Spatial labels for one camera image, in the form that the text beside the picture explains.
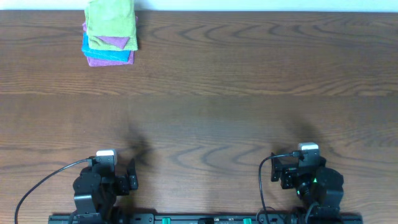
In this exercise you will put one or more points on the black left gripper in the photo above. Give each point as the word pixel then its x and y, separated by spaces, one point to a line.
pixel 125 180

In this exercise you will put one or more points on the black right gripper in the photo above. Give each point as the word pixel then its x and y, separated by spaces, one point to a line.
pixel 288 173

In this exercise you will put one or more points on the light green cloth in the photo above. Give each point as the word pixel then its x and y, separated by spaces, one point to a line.
pixel 112 18

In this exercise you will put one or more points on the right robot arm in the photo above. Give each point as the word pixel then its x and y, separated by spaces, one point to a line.
pixel 319 188

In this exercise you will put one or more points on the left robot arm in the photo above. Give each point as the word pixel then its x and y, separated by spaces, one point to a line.
pixel 97 188

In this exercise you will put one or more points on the folded purple bottom cloth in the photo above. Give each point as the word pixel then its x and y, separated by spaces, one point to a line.
pixel 95 62

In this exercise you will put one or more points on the folded purple cloth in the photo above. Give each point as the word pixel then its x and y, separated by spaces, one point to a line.
pixel 95 62
pixel 115 33

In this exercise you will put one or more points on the folded blue stacked cloth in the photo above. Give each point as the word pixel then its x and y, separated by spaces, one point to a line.
pixel 119 56

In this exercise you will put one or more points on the folded green stacked cloth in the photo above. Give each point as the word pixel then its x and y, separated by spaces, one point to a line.
pixel 112 43

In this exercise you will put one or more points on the folded purple top cloth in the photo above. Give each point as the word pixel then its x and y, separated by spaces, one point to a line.
pixel 115 33

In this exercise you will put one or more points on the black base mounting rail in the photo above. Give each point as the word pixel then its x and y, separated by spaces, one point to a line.
pixel 148 218

